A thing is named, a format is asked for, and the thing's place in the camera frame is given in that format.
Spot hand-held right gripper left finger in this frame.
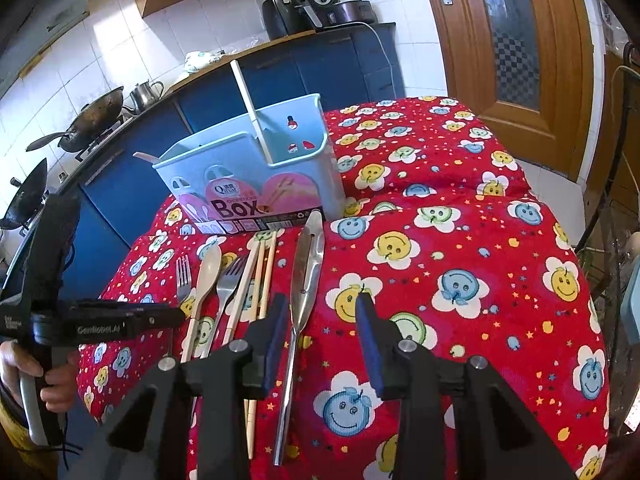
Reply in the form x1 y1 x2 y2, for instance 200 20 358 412
65 292 291 480

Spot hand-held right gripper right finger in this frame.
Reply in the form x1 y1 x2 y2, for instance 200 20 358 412
355 291 576 480

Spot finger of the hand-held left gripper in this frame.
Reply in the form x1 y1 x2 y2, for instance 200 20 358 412
127 304 187 333

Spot small silver fork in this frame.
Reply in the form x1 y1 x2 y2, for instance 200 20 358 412
175 255 194 307

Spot cream plastic spoon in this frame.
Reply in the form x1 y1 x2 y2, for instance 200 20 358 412
180 245 223 361

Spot silver fork cream handle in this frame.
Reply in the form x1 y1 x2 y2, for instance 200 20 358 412
212 257 246 346

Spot light blue utensil holder box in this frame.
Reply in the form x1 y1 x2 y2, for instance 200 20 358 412
152 92 346 236

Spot white chopstick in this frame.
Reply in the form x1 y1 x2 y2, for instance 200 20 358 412
230 60 274 164

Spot person's left hand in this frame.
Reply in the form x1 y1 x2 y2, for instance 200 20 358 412
0 340 81 416

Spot black wok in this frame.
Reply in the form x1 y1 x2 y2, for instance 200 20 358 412
0 157 48 233

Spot gas stove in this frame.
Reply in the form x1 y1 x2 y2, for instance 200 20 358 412
75 115 136 161

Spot large metal wok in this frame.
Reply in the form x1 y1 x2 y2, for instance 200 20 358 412
26 86 126 153

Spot red floral tablecloth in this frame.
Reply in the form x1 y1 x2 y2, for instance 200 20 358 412
75 95 608 480

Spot steel kettle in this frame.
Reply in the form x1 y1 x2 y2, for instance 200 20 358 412
130 80 165 111

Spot crumpled white cloth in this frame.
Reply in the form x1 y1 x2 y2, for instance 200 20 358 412
182 50 226 73

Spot grey range hood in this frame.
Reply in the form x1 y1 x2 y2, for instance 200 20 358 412
0 0 91 96

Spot blue kitchen base cabinets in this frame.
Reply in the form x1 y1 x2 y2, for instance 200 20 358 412
0 22 406 311

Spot dark metal rack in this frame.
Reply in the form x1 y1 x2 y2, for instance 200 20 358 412
575 42 640 431

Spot wooden door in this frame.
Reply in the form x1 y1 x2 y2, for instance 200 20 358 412
415 0 608 181

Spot black air fryer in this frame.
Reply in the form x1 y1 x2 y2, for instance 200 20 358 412
262 0 321 41

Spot white power cable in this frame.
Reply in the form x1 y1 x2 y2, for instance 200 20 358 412
367 21 407 98

